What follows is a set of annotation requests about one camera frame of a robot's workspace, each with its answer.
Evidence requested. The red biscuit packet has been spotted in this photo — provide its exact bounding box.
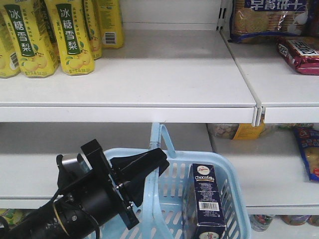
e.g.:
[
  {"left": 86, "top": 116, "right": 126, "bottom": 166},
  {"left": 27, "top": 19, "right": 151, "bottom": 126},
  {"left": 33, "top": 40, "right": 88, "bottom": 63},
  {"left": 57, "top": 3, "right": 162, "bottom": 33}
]
[{"left": 276, "top": 36, "right": 319, "bottom": 76}]

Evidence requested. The yellow pear drink bottle front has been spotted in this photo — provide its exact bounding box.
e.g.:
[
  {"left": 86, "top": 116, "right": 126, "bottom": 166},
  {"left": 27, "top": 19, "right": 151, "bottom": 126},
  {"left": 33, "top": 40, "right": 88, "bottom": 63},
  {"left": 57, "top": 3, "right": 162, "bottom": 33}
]
[{"left": 45, "top": 0, "right": 95, "bottom": 76}]

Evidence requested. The yellow pear drink bottle left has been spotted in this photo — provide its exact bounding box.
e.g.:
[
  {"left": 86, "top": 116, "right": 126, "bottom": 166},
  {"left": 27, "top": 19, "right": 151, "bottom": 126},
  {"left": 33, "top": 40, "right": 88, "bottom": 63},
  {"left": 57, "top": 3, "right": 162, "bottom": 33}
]
[{"left": 0, "top": 0, "right": 58, "bottom": 78}]

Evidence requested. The yellow pear drink bottle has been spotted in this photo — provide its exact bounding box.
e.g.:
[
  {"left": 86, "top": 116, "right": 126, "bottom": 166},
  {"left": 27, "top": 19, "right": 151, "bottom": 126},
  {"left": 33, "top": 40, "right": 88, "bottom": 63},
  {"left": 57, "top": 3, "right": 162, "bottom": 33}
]
[
  {"left": 45, "top": 0, "right": 95, "bottom": 76},
  {"left": 0, "top": 0, "right": 58, "bottom": 78},
  {"left": 97, "top": 0, "right": 124, "bottom": 49}
]

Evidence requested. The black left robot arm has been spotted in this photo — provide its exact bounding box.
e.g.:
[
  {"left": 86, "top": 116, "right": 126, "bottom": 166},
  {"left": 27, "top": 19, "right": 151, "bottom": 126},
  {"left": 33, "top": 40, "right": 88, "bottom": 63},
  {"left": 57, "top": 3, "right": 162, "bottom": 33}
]
[{"left": 0, "top": 140, "right": 169, "bottom": 239}]

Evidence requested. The yellow pear drink bottle back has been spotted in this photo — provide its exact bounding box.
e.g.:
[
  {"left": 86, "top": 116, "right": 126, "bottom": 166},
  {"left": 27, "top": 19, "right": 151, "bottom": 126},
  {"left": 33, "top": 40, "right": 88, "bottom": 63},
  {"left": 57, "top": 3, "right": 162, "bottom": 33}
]
[{"left": 97, "top": 0, "right": 124, "bottom": 49}]

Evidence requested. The dark blue cookie box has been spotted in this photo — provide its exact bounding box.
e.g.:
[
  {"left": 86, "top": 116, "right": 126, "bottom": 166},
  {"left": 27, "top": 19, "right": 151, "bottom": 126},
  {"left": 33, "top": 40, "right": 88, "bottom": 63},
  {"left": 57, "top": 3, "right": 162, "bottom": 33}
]
[{"left": 182, "top": 163, "right": 226, "bottom": 239}]

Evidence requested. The blue snack bag lower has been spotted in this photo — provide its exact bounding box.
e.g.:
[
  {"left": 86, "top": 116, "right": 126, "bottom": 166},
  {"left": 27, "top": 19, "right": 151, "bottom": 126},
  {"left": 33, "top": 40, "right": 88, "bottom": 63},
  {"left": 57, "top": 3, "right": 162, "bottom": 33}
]
[{"left": 293, "top": 127, "right": 319, "bottom": 182}]

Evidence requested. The white store shelving unit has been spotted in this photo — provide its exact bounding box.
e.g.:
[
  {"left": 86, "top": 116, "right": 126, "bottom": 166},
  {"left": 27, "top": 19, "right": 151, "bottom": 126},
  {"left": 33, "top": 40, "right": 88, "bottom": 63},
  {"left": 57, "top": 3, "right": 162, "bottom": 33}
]
[{"left": 0, "top": 0, "right": 319, "bottom": 214}]

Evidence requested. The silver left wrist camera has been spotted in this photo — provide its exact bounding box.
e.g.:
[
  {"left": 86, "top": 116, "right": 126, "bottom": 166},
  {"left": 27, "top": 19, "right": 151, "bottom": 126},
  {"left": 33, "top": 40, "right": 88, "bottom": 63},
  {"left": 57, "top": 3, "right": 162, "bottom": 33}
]
[{"left": 62, "top": 153, "right": 90, "bottom": 178}]

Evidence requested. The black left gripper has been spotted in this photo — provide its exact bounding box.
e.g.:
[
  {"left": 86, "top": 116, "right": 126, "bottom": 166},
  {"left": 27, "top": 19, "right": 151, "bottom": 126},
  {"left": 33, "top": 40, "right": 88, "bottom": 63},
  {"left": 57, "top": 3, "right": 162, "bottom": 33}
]
[{"left": 56, "top": 139, "right": 169, "bottom": 230}]

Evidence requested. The light blue shopping basket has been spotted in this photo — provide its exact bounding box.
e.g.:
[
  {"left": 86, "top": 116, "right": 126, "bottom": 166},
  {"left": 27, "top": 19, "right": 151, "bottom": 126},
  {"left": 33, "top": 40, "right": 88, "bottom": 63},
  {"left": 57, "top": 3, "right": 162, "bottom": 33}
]
[{"left": 100, "top": 122, "right": 252, "bottom": 239}]

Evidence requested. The blue breakfast biscuit bag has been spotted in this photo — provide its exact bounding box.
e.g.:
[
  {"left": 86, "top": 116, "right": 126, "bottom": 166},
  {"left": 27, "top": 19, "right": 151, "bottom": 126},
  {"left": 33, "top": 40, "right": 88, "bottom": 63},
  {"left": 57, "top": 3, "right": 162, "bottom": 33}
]
[{"left": 230, "top": 0, "right": 312, "bottom": 44}]

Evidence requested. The yellow snack bag lower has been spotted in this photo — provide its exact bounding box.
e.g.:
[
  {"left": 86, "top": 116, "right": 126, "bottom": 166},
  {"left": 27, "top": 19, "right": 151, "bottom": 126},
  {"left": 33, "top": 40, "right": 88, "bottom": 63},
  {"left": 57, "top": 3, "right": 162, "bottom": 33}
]
[{"left": 233, "top": 123, "right": 265, "bottom": 140}]

